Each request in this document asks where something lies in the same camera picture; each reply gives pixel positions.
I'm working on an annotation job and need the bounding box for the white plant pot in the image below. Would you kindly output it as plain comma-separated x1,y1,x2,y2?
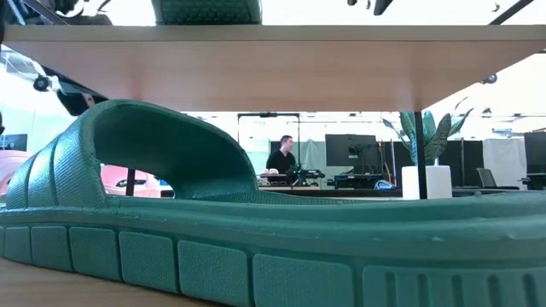
401,165,453,200

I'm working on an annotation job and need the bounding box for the green foam slide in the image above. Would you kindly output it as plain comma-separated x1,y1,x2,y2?
0,100,546,307
151,0,264,26

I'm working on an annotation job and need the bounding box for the green leafy plant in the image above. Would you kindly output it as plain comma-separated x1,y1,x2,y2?
382,96,474,167

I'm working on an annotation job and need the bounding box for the pink foam slide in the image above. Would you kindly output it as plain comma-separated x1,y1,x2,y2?
101,165,175,199
0,149,34,197

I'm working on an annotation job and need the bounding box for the dark wall picture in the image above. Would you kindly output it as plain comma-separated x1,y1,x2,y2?
0,133,28,153

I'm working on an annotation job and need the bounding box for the black wall camera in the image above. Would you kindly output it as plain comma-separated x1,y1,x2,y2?
32,75,51,93

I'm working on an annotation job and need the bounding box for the black computer monitor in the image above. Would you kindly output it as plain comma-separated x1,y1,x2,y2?
324,134,379,168

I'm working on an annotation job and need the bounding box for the wooden shelf with black frame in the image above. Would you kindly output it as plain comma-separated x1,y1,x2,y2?
2,0,546,200

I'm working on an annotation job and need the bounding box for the dark computer monitor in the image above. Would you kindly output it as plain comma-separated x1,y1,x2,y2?
523,131,546,174

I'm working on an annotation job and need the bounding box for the grey office chair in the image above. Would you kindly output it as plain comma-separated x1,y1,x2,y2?
476,167,497,188

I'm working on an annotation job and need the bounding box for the person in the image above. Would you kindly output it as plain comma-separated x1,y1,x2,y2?
265,135,297,175

